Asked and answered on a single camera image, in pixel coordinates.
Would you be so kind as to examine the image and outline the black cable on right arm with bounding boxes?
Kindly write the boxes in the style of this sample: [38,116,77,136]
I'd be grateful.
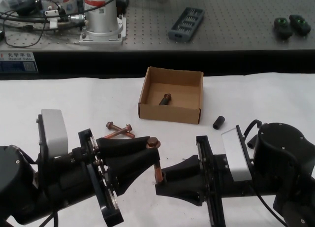
[242,119,262,139]

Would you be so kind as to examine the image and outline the black cylindrical sleeve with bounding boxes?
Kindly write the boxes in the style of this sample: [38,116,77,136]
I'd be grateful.
[212,116,228,130]
[247,135,258,149]

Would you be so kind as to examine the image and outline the open cardboard box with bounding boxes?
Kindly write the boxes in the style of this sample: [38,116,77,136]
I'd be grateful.
[137,66,205,125]

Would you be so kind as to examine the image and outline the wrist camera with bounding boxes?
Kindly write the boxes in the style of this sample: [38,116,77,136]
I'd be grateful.
[36,108,69,162]
[220,125,254,183]

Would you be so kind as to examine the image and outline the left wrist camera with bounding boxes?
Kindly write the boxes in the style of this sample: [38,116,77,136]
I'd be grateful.
[36,108,69,162]

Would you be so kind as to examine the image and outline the copper flange bolt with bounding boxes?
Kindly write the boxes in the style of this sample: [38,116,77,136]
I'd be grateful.
[146,137,162,185]
[102,123,134,140]
[105,122,136,138]

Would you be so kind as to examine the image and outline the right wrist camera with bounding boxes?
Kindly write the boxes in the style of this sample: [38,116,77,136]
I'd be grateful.
[220,125,254,183]

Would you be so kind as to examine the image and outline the silver-white cylindrical machine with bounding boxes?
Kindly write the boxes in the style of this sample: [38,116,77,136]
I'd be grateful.
[78,0,127,45]

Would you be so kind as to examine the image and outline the blue-white label plate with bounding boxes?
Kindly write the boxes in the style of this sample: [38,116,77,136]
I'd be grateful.
[0,51,40,74]

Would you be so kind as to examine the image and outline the bolt assembled in sleeve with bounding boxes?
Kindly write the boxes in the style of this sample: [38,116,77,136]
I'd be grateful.
[158,93,173,106]

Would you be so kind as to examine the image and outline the blue-grey screwdriver bit case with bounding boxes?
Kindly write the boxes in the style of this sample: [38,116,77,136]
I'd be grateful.
[167,6,206,43]

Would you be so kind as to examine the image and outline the black block with green ring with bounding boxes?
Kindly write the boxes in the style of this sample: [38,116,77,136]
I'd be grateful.
[273,16,294,41]
[288,14,312,37]

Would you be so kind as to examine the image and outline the metal bench with holes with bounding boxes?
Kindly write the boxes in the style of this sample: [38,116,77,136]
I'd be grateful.
[0,0,315,77]

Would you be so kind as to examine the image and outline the white plastic connector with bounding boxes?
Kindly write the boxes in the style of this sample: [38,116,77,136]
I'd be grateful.
[44,8,61,30]

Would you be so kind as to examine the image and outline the thick black cable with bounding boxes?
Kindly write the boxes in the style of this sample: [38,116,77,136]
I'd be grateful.
[0,10,74,32]

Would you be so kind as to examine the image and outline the thin black cable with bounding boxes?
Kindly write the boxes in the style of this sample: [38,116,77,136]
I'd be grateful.
[4,0,82,48]

